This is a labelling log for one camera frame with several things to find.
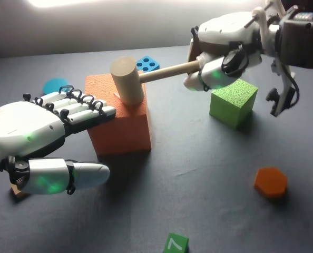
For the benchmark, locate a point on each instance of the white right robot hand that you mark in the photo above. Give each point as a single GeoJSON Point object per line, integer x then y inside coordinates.
{"type": "Point", "coordinates": [225, 29]}

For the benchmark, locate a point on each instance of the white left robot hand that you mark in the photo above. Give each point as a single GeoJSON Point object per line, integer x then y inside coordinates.
{"type": "Point", "coordinates": [14, 126]}

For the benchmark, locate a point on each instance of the large orange foam cube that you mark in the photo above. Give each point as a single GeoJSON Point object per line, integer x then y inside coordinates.
{"type": "Point", "coordinates": [119, 131]}

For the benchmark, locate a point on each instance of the wooden mallet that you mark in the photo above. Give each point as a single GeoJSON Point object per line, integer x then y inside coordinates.
{"type": "Point", "coordinates": [125, 81]}

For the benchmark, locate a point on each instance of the tan wooden rectangular block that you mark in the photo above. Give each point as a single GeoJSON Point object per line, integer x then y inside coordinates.
{"type": "Point", "coordinates": [18, 195]}

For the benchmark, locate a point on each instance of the blue square four-hole block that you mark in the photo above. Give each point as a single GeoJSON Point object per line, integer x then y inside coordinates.
{"type": "Point", "coordinates": [146, 64]}

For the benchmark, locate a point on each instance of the thin metal nail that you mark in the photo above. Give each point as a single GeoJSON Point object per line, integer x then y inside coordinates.
{"type": "Point", "coordinates": [116, 95]}

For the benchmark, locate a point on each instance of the orange hexagon block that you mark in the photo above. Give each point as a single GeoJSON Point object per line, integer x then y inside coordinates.
{"type": "Point", "coordinates": [270, 182]}

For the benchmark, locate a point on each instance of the green number seven cube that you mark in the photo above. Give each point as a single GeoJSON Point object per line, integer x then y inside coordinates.
{"type": "Point", "coordinates": [175, 243]}

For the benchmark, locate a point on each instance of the blue round disc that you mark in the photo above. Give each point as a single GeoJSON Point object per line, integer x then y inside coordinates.
{"type": "Point", "coordinates": [51, 85]}

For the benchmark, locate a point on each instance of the large green foam cube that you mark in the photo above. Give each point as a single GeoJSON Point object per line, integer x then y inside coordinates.
{"type": "Point", "coordinates": [233, 105]}

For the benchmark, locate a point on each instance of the grey table cloth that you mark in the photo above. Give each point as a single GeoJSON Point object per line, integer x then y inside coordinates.
{"type": "Point", "coordinates": [198, 184]}

